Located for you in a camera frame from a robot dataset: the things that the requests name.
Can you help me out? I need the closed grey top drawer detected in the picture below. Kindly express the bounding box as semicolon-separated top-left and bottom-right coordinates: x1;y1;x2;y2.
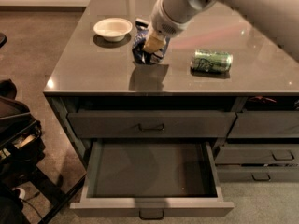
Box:
67;110;236;138

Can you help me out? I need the blue chip bag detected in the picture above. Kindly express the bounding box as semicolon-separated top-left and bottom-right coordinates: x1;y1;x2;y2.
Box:
132;19;170;65

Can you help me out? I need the green soda can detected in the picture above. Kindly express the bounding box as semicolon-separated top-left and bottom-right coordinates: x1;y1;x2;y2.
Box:
191;49;233;74

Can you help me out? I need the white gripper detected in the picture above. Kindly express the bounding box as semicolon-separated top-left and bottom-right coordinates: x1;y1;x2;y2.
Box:
143;0;189;54

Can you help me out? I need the open grey middle drawer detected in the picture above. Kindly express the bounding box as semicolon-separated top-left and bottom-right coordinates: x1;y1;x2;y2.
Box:
70;140;234;220

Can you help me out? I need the grey counter cabinet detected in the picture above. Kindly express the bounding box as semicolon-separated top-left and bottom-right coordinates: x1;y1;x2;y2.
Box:
42;0;299;170

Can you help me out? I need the white paper bowl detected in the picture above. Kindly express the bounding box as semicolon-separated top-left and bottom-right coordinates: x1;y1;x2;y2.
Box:
93;18;133;42

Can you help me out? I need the grey right middle drawer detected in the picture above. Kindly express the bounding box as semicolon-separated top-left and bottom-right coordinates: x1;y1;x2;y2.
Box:
215;144;299;165

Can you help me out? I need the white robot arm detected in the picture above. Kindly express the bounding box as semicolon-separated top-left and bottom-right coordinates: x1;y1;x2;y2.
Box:
143;0;299;61

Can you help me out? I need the grey right bottom drawer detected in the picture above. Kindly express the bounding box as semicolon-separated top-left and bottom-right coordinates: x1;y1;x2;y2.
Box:
217;166;299;182

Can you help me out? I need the grey right top drawer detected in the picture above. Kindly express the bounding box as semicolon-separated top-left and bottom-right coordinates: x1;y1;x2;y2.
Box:
229;111;299;138

